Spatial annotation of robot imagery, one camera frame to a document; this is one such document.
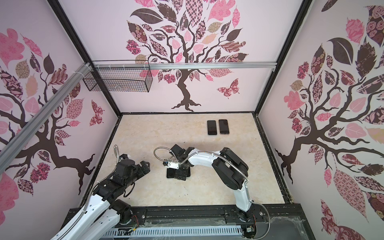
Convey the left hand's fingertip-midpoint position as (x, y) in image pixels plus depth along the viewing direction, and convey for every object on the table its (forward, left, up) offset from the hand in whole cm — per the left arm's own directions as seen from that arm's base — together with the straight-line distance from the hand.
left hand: (144, 169), depth 80 cm
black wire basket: (+53, +20, +25) cm, 62 cm away
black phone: (-2, -15, -1) cm, 15 cm away
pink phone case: (+31, -49, -8) cm, 59 cm away
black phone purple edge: (+37, -50, -7) cm, 62 cm away
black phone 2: (+38, -41, -9) cm, 57 cm away
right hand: (+5, -19, -9) cm, 22 cm away
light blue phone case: (+30, -40, -9) cm, 51 cm away
